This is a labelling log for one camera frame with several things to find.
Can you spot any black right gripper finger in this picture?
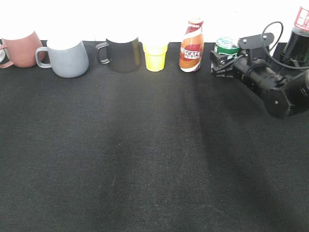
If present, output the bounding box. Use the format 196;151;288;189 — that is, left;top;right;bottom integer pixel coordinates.
211;63;235;78
210;51;244;66

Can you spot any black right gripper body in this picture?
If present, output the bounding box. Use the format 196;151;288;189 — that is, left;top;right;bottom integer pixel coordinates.
233;57;284;93

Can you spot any green label water bottle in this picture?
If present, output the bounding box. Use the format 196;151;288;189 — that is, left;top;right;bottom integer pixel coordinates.
214;37;239;58

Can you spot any grey ceramic mug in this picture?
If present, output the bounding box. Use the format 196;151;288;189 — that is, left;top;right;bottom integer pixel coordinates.
35;39;89;78

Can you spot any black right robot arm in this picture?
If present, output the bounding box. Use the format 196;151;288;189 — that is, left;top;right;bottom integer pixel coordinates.
210;51;309;118

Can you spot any yellow plastic cup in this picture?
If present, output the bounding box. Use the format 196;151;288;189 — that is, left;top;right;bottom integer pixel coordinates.
142;43;168;72

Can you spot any Nescafe coffee bottle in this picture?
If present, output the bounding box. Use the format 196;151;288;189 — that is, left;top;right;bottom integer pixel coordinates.
179;17;204;73

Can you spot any dark cola bottle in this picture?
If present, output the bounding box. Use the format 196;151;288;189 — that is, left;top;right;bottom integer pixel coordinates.
280;3;309;67

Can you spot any black ceramic mug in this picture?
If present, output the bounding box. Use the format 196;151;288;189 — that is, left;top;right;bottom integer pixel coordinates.
95;37;140;73

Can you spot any black table cloth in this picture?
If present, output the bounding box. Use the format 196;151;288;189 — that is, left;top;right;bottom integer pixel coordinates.
0;42;309;232

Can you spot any red-brown ceramic mug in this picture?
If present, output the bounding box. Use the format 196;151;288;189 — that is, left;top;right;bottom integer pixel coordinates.
0;31;42;69

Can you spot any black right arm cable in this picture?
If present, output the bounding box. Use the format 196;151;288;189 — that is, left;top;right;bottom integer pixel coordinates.
261;21;309;71

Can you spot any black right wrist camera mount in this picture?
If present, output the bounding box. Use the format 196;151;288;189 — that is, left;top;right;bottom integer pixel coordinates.
237;33;274;60

